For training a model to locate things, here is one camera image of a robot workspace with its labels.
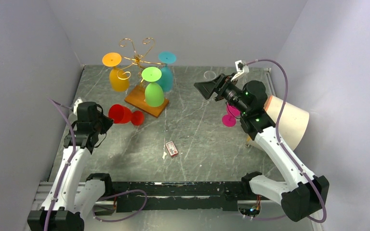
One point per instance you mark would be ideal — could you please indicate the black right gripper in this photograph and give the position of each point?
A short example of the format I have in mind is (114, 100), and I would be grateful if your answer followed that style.
(207, 88)

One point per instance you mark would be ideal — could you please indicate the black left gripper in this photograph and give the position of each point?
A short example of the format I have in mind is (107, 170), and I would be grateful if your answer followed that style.
(108, 121)

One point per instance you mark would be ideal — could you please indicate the red plastic wine glass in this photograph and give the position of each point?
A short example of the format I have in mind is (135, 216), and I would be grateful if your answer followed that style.
(122, 115)

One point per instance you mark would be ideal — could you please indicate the pink plastic wine glass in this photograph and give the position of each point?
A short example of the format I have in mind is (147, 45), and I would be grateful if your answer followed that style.
(230, 119)

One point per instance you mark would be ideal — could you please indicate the blue plastic wine glass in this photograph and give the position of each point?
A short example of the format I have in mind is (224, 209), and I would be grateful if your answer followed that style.
(166, 80)

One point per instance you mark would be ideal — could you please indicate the orange plastic wine glass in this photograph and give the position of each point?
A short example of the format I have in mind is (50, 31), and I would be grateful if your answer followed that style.
(118, 79)

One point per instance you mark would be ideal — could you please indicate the green plastic wine glass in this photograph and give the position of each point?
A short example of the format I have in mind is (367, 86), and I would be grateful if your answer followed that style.
(154, 96)

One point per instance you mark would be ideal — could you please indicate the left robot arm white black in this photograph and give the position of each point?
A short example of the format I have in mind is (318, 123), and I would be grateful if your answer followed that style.
(65, 208)

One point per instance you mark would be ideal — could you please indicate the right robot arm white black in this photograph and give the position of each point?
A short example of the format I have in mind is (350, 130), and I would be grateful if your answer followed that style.
(302, 193)

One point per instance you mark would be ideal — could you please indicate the clear wine glass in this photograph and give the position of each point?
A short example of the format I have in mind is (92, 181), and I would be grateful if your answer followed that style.
(209, 75)

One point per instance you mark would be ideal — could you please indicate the small red white card box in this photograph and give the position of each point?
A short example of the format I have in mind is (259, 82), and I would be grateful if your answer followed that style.
(172, 150)

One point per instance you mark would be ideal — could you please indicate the cream drum-shaped toy box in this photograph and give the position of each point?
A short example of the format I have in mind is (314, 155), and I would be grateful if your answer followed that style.
(293, 122)

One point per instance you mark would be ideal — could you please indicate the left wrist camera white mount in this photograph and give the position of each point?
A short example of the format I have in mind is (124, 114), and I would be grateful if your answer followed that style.
(76, 103)

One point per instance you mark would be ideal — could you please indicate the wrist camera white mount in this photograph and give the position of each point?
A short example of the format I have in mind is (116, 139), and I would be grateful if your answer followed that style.
(76, 103)
(242, 70)

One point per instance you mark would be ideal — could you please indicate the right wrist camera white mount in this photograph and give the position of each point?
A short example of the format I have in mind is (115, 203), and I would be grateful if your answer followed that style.
(242, 70)

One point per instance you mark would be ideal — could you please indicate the gold wire wine glass rack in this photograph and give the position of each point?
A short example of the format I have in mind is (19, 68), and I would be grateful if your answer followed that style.
(136, 97)

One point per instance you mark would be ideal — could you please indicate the aluminium frame rail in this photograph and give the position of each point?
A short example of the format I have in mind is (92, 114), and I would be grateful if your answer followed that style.
(186, 150)

